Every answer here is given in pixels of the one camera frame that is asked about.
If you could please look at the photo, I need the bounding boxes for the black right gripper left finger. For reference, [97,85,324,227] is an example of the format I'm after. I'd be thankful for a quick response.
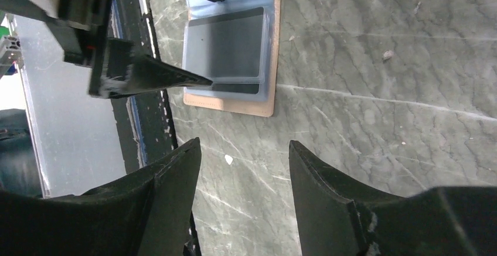
[1,138,202,255]

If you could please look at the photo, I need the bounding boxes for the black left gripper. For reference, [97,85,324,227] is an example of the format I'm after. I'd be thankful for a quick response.
[1,0,213,98]

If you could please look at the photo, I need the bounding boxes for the aluminium frame rail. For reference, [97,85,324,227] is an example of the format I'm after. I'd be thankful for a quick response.
[1,27,43,198]

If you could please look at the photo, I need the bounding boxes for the tan leather card holder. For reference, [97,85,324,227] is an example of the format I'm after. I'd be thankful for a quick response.
[183,0,283,118]

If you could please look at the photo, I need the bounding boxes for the blue credit cards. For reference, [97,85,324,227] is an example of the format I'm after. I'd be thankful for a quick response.
[183,0,277,103]

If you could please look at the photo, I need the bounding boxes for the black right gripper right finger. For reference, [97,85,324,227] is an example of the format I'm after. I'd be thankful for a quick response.
[289,141,496,255]

